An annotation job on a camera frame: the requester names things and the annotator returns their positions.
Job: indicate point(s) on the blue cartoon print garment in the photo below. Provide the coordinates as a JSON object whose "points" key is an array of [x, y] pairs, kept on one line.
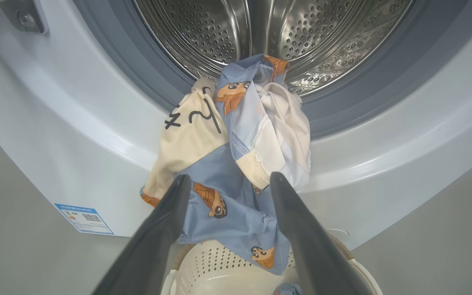
{"points": [[287, 290], [223, 213]]}

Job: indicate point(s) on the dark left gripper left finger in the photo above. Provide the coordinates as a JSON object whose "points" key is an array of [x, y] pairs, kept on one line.
{"points": [[150, 254]]}

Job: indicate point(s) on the white front-load washing machine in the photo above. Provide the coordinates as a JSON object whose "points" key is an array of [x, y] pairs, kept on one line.
{"points": [[383, 164]]}

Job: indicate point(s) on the blue energy label sticker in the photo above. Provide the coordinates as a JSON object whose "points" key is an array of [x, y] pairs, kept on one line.
{"points": [[84, 219]]}

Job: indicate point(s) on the cream perforated laundry basket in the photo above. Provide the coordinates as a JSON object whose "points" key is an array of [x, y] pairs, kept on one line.
{"points": [[219, 270]]}

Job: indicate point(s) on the grey rubber door gasket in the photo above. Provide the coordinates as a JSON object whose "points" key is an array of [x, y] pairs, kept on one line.
{"points": [[383, 82]]}

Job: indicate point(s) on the cream garment with black writing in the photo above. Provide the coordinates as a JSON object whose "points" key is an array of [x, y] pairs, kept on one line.
{"points": [[189, 135]]}

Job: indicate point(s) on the steel perforated washer drum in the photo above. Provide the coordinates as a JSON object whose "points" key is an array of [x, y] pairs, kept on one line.
{"points": [[322, 32]]}

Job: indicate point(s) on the metal door hinge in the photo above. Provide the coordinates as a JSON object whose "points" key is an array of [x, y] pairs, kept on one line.
{"points": [[25, 16]]}

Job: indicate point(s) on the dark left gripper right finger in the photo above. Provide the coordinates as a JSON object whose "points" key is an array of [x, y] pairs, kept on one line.
{"points": [[314, 254]]}

